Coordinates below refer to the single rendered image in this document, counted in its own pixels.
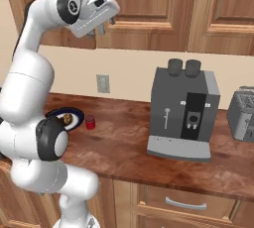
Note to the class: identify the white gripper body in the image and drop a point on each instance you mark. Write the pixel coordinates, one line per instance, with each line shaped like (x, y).
(96, 17)

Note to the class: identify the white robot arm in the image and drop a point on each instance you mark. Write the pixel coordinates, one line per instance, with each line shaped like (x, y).
(29, 83)

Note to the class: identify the dark blue plate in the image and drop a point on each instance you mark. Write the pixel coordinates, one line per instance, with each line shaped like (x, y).
(76, 119)

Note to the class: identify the brown bread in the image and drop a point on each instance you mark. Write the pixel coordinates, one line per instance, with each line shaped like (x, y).
(68, 118)

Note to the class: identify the red jam jar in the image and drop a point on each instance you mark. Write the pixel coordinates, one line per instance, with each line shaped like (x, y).
(90, 123)

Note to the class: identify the grey coffee machine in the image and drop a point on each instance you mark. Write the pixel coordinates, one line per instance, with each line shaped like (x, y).
(172, 116)

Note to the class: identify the grey toaster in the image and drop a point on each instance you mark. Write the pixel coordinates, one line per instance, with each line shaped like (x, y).
(240, 116)

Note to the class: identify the wooden drawer front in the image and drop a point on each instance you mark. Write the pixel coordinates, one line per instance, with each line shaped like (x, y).
(218, 202)

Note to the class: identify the wooden wall cabinet door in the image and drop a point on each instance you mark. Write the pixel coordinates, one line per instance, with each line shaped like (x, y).
(149, 10)
(228, 14)
(72, 42)

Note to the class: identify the grey wall outlet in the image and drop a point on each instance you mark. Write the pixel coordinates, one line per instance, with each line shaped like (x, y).
(103, 83)

